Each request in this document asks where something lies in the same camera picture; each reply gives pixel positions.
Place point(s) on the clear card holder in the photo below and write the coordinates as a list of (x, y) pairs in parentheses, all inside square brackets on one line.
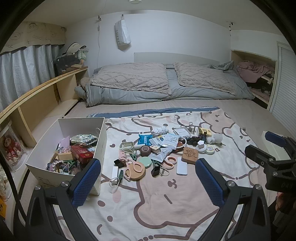
[(181, 131)]

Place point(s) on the dark bag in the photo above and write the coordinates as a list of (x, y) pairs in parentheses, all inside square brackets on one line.
[(67, 62)]

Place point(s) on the ceiling light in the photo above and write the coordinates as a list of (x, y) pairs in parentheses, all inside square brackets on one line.
[(134, 1)]

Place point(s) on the beige textured pillow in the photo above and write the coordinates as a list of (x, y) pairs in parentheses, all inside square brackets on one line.
[(201, 76), (129, 77)]

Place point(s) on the beige printed valance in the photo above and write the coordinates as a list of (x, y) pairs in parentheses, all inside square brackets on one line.
[(34, 34)]

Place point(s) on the floral fabric pouch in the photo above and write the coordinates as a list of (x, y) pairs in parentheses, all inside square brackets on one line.
[(83, 140)]

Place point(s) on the white plastic frame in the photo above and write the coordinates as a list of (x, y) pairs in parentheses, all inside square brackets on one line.
[(122, 145)]

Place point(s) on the small yellow box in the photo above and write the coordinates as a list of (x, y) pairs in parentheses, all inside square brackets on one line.
[(205, 131)]

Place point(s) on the white power bank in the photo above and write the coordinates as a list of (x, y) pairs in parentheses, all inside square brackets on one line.
[(115, 173)]

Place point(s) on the white smartphone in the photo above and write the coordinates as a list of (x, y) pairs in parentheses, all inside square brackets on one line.
[(182, 167)]

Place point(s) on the green plastic clip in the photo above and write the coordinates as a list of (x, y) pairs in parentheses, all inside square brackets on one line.
[(69, 164)]

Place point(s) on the white elastic loop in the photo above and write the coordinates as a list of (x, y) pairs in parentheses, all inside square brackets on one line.
[(164, 172)]

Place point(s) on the grey curtain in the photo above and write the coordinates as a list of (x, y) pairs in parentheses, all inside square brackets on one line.
[(23, 67)]

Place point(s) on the carved wooden block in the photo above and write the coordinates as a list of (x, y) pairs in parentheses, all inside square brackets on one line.
[(190, 155)]

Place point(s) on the pink clothes pile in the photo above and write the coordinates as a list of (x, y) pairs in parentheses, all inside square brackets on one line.
[(252, 71)]

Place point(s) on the white storage box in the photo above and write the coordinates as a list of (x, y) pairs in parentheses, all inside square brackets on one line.
[(101, 143)]

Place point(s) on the white rectangular box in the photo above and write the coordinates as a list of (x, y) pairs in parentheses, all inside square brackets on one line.
[(275, 151)]

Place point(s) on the metal clip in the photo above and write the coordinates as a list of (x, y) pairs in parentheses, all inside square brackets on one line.
[(191, 127)]

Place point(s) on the blue packet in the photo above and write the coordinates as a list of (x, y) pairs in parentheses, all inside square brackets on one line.
[(144, 139)]

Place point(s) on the small beige carton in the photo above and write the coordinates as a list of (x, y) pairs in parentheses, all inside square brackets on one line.
[(155, 149)]

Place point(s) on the brown tape roll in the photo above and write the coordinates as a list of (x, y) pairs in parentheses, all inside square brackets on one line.
[(142, 151)]

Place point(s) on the printed cartoon blanket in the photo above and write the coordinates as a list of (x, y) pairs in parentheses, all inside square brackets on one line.
[(161, 208)]

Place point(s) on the green clothespin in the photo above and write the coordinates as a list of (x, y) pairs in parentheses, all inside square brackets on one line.
[(133, 154), (120, 176), (156, 164)]

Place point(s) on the white knitted cloth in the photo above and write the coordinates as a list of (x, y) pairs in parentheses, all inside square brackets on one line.
[(159, 130)]

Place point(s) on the white flower lid jar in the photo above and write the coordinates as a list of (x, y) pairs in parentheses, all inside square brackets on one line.
[(200, 146)]

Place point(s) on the white louvred door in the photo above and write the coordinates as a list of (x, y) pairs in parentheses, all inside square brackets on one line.
[(284, 88)]

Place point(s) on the green round compact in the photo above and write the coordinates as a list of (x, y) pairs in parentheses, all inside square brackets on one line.
[(144, 162)]

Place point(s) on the black wall hook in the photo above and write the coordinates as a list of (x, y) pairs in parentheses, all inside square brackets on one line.
[(230, 26)]

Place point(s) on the round cream tin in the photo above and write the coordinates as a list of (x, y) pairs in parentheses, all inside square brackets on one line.
[(210, 149)]

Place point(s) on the red carton box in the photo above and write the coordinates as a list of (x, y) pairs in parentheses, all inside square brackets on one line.
[(81, 154)]

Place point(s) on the wooden bedside shelf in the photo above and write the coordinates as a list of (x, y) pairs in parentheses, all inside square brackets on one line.
[(34, 91)]

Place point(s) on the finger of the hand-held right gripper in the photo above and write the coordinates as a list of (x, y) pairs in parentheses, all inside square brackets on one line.
[(275, 138), (256, 154)]

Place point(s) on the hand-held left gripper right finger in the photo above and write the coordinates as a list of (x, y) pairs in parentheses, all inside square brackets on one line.
[(209, 183)]

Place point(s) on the black wedge block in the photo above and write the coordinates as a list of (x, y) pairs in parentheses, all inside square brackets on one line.
[(118, 163)]

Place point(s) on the wooden wall niche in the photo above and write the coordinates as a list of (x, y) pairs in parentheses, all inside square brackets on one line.
[(235, 69)]

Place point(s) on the round cork coaster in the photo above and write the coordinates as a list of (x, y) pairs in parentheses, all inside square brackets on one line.
[(138, 175)]

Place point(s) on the white hanging bag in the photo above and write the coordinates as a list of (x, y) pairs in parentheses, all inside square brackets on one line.
[(122, 34)]

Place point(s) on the person's right hand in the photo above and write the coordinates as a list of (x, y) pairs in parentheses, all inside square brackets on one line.
[(281, 201)]

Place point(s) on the black binder clip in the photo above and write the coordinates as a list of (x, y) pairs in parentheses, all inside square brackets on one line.
[(155, 171)]

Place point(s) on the pink paper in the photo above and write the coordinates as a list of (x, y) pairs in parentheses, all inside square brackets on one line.
[(65, 141)]

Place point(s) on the pale plush toy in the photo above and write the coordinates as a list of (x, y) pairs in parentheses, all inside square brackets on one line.
[(82, 54)]

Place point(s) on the silver sachet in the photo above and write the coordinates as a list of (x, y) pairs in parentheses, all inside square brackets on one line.
[(161, 156), (157, 139), (171, 139)]

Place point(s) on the white visor cap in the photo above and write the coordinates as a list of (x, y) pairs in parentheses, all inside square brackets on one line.
[(74, 47)]

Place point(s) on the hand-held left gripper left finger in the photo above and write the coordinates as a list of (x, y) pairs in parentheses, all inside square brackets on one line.
[(86, 183)]

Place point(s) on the pink scissors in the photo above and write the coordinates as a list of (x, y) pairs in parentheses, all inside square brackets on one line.
[(122, 154)]

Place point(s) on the clear case with red doll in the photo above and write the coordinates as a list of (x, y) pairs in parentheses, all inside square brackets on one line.
[(10, 148)]

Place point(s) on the grey duvet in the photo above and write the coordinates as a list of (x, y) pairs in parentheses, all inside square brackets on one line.
[(129, 96)]

